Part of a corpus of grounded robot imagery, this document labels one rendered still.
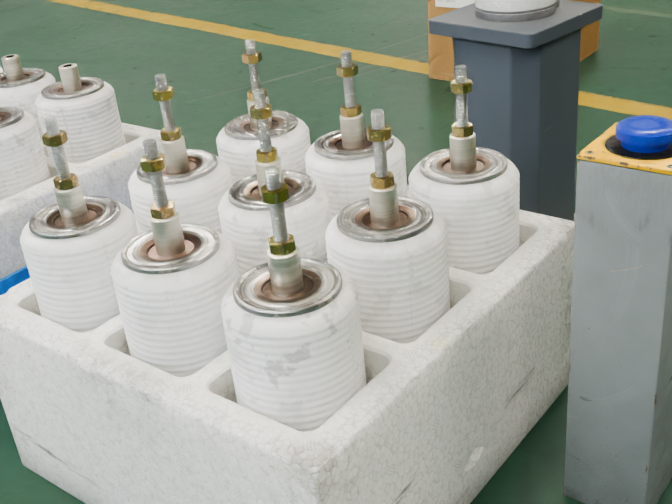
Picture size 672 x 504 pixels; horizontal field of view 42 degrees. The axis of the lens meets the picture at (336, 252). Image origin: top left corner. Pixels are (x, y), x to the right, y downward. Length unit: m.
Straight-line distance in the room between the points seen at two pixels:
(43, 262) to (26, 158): 0.32
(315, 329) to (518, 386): 0.28
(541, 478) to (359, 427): 0.27
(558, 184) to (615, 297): 0.46
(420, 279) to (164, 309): 0.19
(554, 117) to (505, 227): 0.33
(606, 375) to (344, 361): 0.21
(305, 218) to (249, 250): 0.05
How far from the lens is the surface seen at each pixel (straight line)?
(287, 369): 0.59
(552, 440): 0.86
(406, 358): 0.65
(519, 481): 0.82
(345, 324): 0.59
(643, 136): 0.63
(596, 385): 0.72
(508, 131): 1.05
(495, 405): 0.77
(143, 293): 0.66
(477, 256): 0.77
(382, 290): 0.67
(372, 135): 0.65
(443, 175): 0.76
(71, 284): 0.75
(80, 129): 1.11
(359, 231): 0.67
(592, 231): 0.65
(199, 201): 0.81
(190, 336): 0.67
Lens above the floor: 0.56
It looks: 28 degrees down
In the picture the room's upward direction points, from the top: 6 degrees counter-clockwise
